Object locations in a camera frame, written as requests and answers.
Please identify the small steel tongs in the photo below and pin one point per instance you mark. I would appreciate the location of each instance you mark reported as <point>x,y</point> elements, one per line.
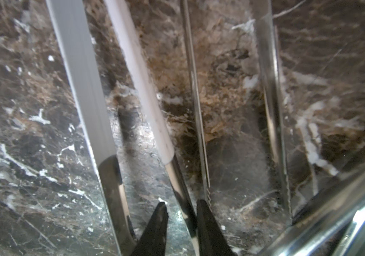
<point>74,39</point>

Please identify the serrated steel tongs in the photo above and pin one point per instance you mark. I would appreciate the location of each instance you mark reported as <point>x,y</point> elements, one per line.
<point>269,73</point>

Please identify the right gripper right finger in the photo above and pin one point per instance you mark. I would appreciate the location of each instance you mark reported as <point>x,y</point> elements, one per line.
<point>210,237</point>

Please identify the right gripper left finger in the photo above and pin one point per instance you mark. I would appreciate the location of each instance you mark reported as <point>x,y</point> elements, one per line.
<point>154,238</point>

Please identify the steel tongs far right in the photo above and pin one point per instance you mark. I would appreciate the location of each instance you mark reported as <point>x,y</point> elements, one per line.
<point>327,213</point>

